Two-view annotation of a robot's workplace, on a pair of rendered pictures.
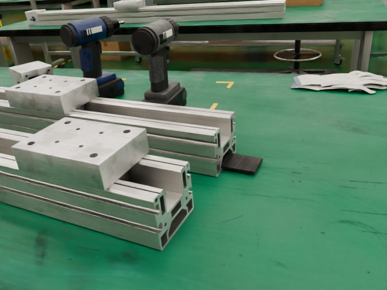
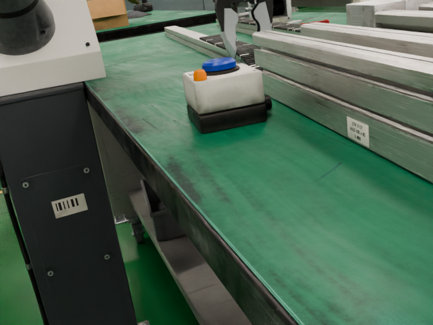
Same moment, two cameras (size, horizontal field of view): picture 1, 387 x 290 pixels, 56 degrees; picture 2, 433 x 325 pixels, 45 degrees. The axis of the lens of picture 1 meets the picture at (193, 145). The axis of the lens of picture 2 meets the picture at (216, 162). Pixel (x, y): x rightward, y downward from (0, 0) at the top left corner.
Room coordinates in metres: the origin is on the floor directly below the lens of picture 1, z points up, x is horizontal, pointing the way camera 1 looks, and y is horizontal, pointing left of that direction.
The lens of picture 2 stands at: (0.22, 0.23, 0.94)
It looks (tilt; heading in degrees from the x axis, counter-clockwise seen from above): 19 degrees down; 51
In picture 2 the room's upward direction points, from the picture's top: 8 degrees counter-clockwise
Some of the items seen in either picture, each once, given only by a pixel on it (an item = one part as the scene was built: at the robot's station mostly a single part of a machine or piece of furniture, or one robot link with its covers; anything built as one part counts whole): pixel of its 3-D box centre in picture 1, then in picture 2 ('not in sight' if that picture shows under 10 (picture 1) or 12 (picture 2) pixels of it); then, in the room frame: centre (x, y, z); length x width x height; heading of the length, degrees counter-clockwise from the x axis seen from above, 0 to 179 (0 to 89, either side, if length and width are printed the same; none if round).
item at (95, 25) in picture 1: (102, 58); not in sight; (1.03, 0.23, 0.89); 0.20 x 0.08 x 0.22; 140
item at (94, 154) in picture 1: (84, 157); not in sight; (0.48, 0.16, 0.87); 0.16 x 0.11 x 0.07; 62
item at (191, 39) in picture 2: not in sight; (197, 40); (1.11, 1.33, 0.79); 0.96 x 0.04 x 0.03; 62
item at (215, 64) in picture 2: not in sight; (219, 68); (0.62, 0.69, 0.84); 0.04 x 0.04 x 0.02
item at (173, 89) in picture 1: (165, 66); not in sight; (0.88, 0.05, 0.89); 0.20 x 0.08 x 0.22; 157
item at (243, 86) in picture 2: not in sight; (229, 93); (0.62, 0.69, 0.81); 0.10 x 0.08 x 0.06; 152
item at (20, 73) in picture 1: (30, 83); not in sight; (1.06, 0.46, 0.83); 0.11 x 0.10 x 0.10; 130
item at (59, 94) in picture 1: (54, 98); not in sight; (0.77, 0.29, 0.87); 0.16 x 0.11 x 0.07; 62
